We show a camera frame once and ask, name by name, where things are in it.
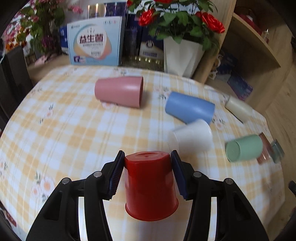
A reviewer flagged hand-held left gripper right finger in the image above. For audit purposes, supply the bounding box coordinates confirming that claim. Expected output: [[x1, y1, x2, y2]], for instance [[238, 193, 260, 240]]
[[170, 150, 271, 241]]

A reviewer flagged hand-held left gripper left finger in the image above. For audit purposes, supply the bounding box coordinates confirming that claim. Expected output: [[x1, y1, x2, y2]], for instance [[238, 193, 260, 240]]
[[26, 150, 125, 241]]

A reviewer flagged red plastic cup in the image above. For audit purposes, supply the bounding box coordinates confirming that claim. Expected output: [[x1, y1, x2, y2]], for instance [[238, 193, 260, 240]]
[[124, 150, 179, 221]]

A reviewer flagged white cup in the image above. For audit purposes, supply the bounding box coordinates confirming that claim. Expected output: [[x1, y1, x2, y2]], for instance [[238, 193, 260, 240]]
[[168, 119, 213, 155]]

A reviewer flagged blue cup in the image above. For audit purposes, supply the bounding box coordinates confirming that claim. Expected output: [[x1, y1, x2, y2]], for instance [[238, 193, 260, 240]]
[[165, 92, 215, 124]]

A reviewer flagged green cup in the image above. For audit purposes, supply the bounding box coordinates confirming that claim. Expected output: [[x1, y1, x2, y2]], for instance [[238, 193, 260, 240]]
[[225, 135, 263, 162]]

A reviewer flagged pink cup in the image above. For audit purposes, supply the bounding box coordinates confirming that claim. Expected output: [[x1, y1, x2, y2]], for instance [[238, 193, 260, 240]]
[[94, 76, 144, 109]]

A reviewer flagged cream cup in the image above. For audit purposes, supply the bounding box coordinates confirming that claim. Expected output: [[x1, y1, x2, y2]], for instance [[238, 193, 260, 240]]
[[225, 96, 253, 122]]

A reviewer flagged dark blue printed book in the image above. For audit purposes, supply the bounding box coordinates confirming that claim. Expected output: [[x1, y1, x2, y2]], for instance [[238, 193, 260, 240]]
[[227, 75, 253, 101]]

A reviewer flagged gold patterned tray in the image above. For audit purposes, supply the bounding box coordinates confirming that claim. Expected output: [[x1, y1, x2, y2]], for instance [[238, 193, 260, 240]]
[[121, 55, 165, 72]]

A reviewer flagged white flower pot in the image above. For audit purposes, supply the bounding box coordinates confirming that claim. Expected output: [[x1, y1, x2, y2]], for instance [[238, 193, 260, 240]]
[[163, 37, 205, 79]]

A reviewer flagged white and blue printed box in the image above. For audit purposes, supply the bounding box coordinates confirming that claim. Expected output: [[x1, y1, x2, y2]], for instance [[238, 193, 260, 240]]
[[67, 16, 123, 66]]

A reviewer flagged dark blue box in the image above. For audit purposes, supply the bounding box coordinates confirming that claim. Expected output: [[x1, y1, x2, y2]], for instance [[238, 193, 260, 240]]
[[122, 13, 165, 59]]

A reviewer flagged dark chair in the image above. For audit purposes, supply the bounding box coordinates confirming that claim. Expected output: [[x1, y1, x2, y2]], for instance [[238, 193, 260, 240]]
[[0, 45, 35, 126]]

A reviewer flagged wooden shelf unit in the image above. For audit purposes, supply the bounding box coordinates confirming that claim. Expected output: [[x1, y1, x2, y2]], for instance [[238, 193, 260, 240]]
[[192, 0, 296, 114]]

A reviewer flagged red rose plant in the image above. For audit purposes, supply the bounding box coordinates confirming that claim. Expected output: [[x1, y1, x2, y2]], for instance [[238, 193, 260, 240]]
[[127, 0, 225, 51]]

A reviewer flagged pink flower plant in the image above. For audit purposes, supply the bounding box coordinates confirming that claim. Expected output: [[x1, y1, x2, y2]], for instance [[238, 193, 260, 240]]
[[5, 0, 83, 56]]

